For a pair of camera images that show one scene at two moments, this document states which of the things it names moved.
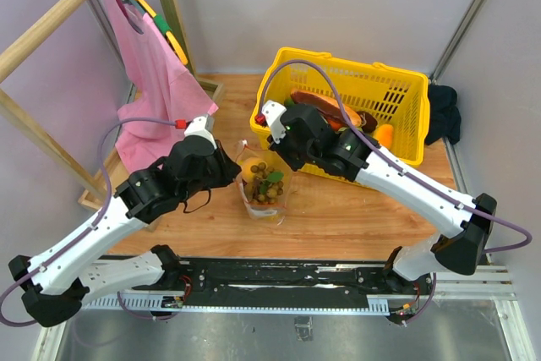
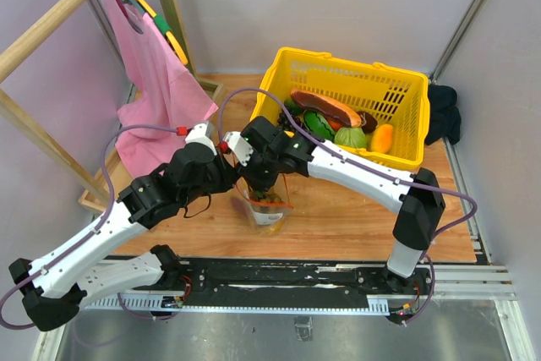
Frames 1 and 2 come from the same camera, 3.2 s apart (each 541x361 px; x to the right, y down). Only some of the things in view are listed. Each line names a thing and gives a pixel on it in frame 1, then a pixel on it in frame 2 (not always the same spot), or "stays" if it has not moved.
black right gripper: [279, 149] → [247, 173]
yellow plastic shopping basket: [399, 98] stays
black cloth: [445, 118] stays
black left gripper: [227, 166] stays
